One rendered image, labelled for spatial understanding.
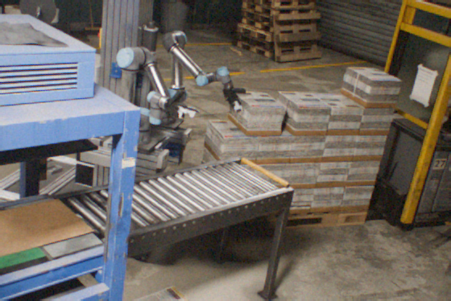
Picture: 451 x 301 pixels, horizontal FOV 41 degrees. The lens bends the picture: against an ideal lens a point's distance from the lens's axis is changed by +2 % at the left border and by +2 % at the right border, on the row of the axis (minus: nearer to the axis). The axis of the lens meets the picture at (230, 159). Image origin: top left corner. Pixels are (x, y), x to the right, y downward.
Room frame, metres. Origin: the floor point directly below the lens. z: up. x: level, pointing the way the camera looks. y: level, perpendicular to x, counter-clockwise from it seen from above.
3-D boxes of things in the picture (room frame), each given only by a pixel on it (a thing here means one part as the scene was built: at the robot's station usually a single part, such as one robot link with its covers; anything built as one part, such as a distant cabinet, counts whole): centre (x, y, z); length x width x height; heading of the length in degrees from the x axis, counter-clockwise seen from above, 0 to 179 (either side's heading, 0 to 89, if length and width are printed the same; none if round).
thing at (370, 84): (4.74, -1.03, 0.65); 0.39 x 0.30 x 1.29; 26
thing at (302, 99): (4.50, -0.49, 1.06); 0.37 x 0.29 x 0.01; 25
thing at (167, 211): (2.94, 0.38, 0.77); 0.47 x 0.05 x 0.05; 45
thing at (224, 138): (4.43, -0.38, 0.42); 1.17 x 0.39 x 0.83; 116
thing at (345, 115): (4.62, -0.76, 0.95); 0.38 x 0.29 x 0.23; 25
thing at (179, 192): (3.08, 0.24, 0.77); 0.47 x 0.05 x 0.05; 45
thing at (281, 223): (3.36, -0.39, 0.34); 0.06 x 0.06 x 0.68; 45
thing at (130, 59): (3.61, 0.71, 1.19); 0.15 x 0.12 x 0.55; 143
